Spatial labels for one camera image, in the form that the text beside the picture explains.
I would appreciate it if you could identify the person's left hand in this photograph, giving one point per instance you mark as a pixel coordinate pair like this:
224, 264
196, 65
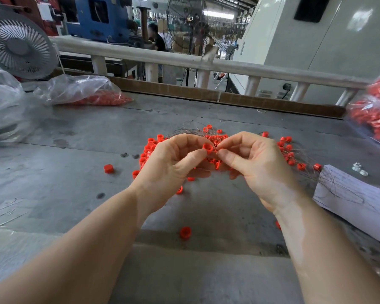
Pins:
164, 174

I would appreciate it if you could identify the person's right hand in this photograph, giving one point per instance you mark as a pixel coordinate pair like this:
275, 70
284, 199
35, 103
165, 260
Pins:
259, 167

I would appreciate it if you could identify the pile of red plastic rings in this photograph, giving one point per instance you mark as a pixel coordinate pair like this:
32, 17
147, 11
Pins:
212, 148

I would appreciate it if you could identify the person's left forearm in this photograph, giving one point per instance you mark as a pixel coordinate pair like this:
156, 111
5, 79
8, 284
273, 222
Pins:
63, 261

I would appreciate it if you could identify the person's right forearm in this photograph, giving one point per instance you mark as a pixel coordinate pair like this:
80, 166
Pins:
335, 250

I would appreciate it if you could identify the brown wooden board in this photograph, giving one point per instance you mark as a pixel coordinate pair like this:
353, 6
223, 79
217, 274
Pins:
187, 91

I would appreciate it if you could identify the small clear plastic piece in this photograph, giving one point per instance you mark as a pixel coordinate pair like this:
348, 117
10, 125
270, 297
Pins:
356, 166
364, 172

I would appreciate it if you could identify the white paper sheet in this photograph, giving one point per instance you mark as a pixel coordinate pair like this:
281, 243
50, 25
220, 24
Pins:
356, 205

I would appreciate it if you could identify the clear bag with red pieces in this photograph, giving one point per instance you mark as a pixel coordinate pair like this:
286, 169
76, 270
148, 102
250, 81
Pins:
84, 90

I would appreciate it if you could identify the white metal railing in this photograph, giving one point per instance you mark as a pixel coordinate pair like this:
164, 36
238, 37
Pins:
157, 56

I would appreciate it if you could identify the large clear bag red pieces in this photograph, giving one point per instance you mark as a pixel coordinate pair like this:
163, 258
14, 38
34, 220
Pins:
375, 112

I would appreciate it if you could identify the large grey machine cabinet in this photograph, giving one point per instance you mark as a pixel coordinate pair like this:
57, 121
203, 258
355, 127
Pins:
353, 39

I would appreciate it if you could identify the blue industrial machine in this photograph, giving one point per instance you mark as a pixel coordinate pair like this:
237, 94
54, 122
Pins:
113, 20

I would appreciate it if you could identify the crumpled clear plastic bag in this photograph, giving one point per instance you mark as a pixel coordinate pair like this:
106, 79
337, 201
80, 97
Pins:
3, 109

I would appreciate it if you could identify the white desk fan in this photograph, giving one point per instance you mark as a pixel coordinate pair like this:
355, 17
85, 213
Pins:
20, 46

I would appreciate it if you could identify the red industrial machine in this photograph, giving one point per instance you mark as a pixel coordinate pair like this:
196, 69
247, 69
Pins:
20, 8

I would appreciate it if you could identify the black pedestal fan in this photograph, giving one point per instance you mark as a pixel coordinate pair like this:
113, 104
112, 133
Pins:
201, 29

